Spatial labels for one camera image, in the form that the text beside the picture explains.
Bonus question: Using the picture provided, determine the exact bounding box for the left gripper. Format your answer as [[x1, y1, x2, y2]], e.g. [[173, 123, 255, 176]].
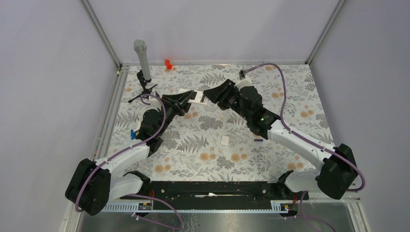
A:
[[157, 90, 195, 135]]

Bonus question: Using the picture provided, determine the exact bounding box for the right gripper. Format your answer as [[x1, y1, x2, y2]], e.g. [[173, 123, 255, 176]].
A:
[[203, 80, 250, 121]]

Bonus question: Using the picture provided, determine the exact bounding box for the white red remote control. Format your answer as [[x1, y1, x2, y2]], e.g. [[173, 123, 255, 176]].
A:
[[176, 88, 209, 105]]

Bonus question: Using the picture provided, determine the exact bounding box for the white battery cover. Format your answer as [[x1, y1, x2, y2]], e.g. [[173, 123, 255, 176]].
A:
[[220, 136, 229, 146]]

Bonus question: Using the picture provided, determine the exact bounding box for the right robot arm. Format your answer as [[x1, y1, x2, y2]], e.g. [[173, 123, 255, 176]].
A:
[[204, 80, 358, 200]]

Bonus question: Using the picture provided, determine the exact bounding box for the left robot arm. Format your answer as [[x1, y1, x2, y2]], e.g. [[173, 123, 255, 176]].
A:
[[65, 90, 203, 216]]

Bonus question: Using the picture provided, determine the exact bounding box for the floral table mat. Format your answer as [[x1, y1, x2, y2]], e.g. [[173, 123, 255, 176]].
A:
[[107, 64, 334, 181]]

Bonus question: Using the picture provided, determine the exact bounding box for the red plastic block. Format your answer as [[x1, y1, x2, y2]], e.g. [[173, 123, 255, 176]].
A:
[[164, 59, 173, 70]]

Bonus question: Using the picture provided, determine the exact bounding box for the black microphone stand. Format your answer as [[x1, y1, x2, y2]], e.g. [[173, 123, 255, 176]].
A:
[[128, 69, 157, 105]]

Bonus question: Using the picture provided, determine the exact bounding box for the blue green yellow tool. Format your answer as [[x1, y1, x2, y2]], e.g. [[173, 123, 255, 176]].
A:
[[130, 130, 139, 140]]

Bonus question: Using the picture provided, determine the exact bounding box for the grey microphone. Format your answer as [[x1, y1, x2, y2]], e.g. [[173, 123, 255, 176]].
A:
[[133, 39, 151, 82]]

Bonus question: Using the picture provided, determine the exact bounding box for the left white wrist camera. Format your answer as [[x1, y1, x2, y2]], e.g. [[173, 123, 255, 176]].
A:
[[148, 97, 162, 109]]

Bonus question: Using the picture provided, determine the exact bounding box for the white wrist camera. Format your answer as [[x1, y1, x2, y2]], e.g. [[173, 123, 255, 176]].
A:
[[235, 70, 252, 90], [148, 97, 162, 109]]

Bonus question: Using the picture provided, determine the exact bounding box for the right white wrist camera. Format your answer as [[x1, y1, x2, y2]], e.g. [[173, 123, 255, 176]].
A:
[[235, 70, 252, 90]]

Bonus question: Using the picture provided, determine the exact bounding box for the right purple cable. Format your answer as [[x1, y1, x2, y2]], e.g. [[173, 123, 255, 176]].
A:
[[245, 62, 366, 193]]

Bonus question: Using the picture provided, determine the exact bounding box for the purple cable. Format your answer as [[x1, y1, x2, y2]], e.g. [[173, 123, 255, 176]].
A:
[[245, 62, 366, 193], [74, 93, 167, 213]]

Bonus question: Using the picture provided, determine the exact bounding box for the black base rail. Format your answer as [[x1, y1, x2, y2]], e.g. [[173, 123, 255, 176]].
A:
[[138, 181, 302, 210]]

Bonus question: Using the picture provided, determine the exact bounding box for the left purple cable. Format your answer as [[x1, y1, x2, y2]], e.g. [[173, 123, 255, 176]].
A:
[[74, 93, 167, 213]]

